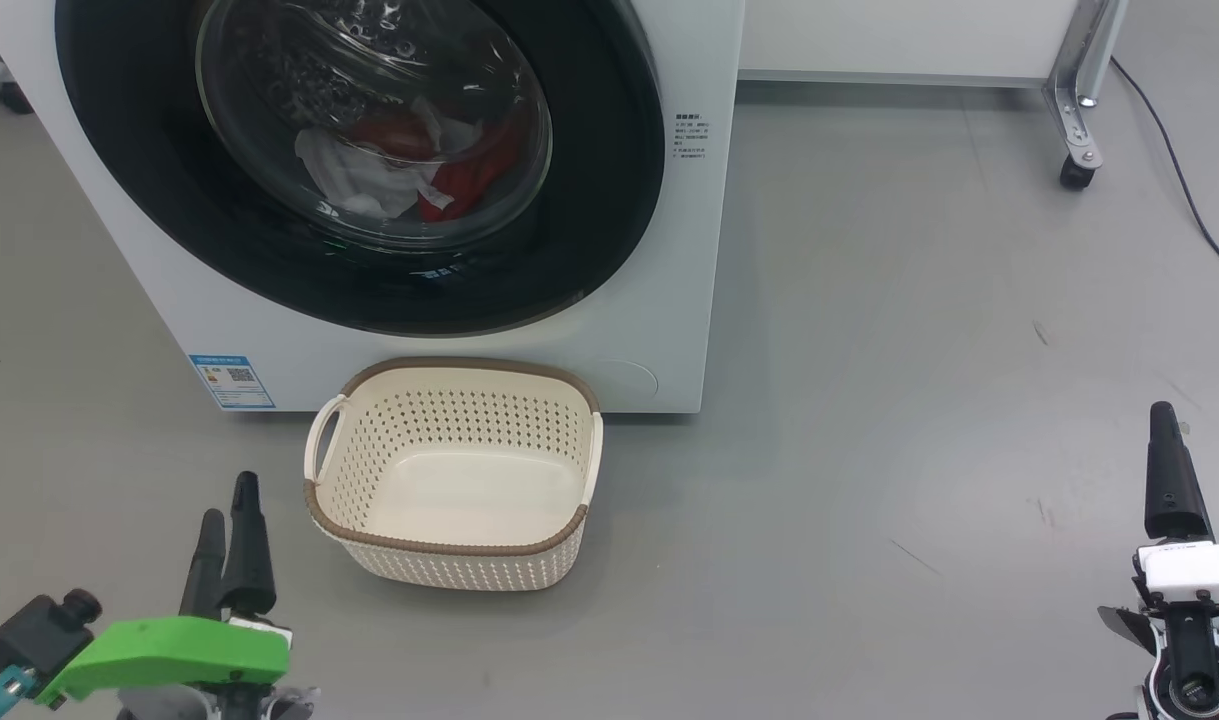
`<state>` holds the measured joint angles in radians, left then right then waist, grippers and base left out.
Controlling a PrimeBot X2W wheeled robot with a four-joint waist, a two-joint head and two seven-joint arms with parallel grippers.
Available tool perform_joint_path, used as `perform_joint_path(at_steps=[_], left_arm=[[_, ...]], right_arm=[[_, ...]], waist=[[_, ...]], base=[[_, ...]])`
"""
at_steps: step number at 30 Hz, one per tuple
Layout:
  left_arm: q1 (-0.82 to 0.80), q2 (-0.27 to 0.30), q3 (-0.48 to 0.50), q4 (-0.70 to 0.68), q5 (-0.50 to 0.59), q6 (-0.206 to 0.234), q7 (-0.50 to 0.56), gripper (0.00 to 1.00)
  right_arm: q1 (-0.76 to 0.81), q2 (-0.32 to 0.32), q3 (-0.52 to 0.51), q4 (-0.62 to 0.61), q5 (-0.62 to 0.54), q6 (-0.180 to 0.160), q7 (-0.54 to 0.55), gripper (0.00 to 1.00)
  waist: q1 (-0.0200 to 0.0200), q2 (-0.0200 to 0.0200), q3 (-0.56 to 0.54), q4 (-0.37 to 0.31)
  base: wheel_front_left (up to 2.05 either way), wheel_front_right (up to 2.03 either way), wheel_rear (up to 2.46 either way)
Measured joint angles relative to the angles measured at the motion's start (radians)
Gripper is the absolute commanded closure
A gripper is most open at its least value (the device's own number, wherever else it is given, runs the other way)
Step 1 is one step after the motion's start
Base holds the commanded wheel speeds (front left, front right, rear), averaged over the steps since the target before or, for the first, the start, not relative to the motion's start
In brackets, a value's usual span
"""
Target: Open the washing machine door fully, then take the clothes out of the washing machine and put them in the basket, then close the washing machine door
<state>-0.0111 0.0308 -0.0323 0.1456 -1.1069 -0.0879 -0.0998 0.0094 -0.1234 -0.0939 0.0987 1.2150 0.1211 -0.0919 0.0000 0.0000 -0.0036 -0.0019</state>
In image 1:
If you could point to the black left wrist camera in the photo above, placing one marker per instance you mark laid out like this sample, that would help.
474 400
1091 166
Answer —
34 635

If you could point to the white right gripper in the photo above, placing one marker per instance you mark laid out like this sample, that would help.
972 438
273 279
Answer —
1199 568

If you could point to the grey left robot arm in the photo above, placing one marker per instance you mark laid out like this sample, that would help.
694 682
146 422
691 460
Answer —
169 705

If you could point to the white front-load washing machine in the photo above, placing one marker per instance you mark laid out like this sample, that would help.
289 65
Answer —
689 300

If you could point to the dark grey glass washer door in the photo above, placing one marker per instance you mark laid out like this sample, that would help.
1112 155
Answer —
129 150

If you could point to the stainless steel washing machine drum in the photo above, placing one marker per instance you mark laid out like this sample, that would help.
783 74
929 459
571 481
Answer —
299 70

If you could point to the plain red garment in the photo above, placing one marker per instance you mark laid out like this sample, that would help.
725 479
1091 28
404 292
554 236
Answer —
474 170

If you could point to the metal partition leg with caster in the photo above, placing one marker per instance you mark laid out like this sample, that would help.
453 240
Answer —
1079 100

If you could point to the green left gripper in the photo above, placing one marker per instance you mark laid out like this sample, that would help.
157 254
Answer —
169 650

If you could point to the red white striped garment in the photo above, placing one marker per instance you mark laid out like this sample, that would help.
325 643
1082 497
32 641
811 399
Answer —
354 175

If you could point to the round filter cover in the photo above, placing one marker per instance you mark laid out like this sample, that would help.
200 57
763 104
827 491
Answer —
624 382

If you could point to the blue energy label sticker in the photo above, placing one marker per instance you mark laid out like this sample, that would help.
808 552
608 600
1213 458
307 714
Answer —
232 382

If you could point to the white partition panel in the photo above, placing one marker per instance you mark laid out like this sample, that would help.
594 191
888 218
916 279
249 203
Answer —
899 35

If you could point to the cream perforated laundry basket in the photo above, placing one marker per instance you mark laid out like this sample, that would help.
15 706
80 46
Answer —
469 490

